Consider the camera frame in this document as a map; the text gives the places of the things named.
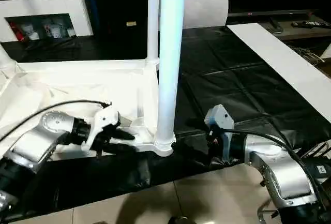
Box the white plastic table top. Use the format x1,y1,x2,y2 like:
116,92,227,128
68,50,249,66
0,58,178,162

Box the black work mat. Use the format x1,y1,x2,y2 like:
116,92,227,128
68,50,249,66
0,26,331,216

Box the dark round robot part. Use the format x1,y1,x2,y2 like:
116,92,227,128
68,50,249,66
169,215,192,224

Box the black metal stand leg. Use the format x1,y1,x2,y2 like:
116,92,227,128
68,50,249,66
297,140,331,160

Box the white flat panel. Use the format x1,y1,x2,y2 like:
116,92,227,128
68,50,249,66
227,22,331,123

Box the grey round floor pedal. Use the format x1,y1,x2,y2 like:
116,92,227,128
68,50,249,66
308,161,331,184

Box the grey printed cushion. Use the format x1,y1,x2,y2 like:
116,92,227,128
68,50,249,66
184,0,230,30

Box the black flat television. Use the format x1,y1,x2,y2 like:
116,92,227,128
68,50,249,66
227,8,319,18

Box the black sofa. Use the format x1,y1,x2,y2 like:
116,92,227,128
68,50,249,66
81,0,331,41

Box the brown low bench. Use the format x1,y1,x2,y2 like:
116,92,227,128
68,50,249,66
268,14,331,41

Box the white glass-door cabinet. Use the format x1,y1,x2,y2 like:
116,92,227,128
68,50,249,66
0,0,94,43

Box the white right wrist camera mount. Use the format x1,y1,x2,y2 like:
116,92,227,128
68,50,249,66
203,103,236,163

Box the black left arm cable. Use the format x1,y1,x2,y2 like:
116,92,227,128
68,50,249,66
0,99,112,142

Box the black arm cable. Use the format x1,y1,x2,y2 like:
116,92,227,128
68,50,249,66
0,99,112,142
224,127,331,224

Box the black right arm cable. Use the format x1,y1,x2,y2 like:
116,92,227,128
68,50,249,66
224,127,331,224

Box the tangled thin cables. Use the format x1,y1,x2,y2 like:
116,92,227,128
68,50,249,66
294,47,327,66

